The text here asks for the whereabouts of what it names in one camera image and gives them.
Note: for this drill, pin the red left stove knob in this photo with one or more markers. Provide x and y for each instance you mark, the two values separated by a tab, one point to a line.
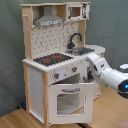
56	75

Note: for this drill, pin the black toy faucet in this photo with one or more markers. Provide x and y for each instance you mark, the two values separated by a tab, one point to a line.
73	39

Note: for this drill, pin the black toy stovetop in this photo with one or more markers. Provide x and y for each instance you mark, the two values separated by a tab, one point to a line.
52	59

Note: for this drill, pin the toy microwave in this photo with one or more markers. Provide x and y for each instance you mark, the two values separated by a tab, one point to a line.
77	11

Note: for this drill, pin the white cabinet door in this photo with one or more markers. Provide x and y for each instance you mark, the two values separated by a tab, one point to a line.
87	77

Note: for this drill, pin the grey toy sink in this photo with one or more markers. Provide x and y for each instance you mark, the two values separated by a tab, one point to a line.
79	51

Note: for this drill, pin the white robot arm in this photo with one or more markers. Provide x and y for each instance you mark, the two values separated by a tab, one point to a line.
105	75

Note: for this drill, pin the red stove knob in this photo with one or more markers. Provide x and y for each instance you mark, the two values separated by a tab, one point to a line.
74	69
56	75

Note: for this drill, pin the red right stove knob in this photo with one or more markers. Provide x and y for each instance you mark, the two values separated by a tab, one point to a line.
74	69

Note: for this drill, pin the wooden toy kitchen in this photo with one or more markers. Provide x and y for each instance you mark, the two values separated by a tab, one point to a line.
45	40

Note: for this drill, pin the white oven door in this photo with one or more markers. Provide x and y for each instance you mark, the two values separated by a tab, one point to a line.
71	103

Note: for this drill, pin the grey range hood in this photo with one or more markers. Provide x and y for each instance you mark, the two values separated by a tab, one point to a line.
48	18

